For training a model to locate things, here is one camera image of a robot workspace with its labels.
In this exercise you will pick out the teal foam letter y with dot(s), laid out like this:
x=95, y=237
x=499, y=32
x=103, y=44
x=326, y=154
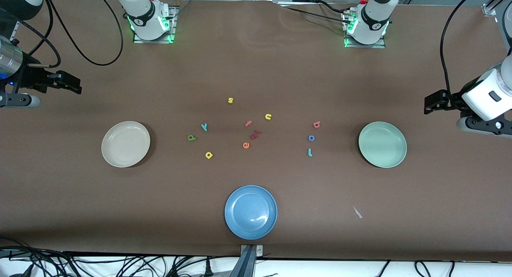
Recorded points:
x=204, y=127

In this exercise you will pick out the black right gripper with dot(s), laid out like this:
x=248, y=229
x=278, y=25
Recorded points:
x=30, y=76

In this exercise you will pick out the white paper scrap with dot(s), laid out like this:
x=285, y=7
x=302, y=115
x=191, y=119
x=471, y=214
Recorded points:
x=357, y=212

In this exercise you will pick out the salmon foam letter t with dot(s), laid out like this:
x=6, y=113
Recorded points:
x=248, y=124

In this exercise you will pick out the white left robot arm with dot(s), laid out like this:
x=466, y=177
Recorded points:
x=372, y=21

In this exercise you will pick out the beige brown plate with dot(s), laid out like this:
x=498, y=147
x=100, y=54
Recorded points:
x=126, y=144

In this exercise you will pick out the yellow foam letter d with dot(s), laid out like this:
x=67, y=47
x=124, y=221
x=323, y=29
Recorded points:
x=208, y=156

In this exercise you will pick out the green plate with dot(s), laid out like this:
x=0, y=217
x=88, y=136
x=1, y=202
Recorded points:
x=382, y=145

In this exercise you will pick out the black power plug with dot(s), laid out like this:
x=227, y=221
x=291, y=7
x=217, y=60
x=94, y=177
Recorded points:
x=208, y=269

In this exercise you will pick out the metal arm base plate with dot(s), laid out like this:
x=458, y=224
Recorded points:
x=360, y=46
x=172, y=25

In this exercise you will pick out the grey metal mounting post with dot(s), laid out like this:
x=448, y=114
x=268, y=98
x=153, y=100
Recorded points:
x=248, y=265

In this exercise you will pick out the aluminium frame rail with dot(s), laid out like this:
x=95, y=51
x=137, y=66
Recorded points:
x=494, y=7
x=12, y=31

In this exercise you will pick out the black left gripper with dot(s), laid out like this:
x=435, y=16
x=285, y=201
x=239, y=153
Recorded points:
x=452, y=99

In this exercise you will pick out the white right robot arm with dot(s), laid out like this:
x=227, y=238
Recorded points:
x=144, y=17

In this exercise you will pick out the blue plate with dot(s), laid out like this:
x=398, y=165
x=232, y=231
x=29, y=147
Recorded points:
x=250, y=212

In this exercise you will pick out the green foam letter p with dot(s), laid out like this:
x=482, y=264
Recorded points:
x=190, y=138

